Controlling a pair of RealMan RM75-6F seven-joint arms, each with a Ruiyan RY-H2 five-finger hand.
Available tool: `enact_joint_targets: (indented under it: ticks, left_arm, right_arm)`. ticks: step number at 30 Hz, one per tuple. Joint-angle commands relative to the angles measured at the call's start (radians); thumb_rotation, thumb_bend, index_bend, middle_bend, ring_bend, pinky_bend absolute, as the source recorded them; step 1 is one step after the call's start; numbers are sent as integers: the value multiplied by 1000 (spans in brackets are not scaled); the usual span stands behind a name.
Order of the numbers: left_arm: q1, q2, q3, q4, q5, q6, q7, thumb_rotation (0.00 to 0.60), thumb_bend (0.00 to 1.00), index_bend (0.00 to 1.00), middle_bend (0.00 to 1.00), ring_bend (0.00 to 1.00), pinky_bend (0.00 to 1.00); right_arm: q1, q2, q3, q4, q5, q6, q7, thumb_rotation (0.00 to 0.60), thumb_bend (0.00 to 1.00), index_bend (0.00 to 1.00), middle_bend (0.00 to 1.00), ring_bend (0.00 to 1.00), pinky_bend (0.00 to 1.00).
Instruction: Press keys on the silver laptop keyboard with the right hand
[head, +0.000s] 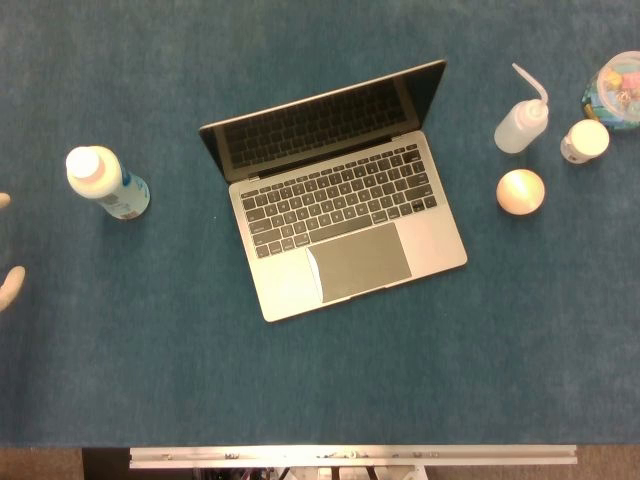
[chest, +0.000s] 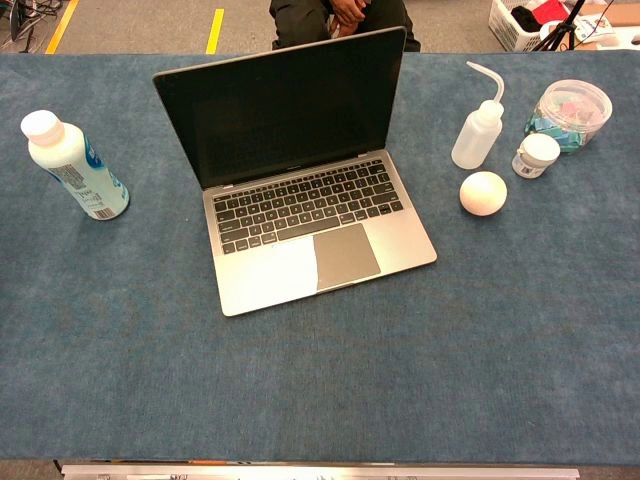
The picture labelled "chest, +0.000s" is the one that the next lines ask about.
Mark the clear jar of colourful clips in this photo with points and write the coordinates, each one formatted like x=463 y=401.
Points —
x=570 y=117

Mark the white bottle with blue label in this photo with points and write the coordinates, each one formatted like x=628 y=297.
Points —
x=80 y=170

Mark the blue felt table cloth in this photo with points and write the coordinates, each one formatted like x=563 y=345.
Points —
x=320 y=360

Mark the silver laptop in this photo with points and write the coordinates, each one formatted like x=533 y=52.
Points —
x=300 y=200

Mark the white plastic laundry basket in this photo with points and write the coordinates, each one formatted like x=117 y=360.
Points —
x=515 y=27

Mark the black tripod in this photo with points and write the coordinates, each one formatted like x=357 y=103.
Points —
x=562 y=30

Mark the translucent squeeze wash bottle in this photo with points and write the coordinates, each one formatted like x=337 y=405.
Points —
x=475 y=137

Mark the yellow floor tape strip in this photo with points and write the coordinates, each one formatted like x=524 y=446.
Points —
x=215 y=31
x=62 y=26

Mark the aluminium rail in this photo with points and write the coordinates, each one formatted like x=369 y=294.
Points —
x=320 y=472

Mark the orange round ball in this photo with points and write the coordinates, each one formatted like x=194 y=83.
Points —
x=483 y=193

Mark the small white-lidded jar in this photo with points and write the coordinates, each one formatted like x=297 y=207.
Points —
x=536 y=156

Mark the seated person in dark clothes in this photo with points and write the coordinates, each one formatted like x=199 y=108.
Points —
x=345 y=22

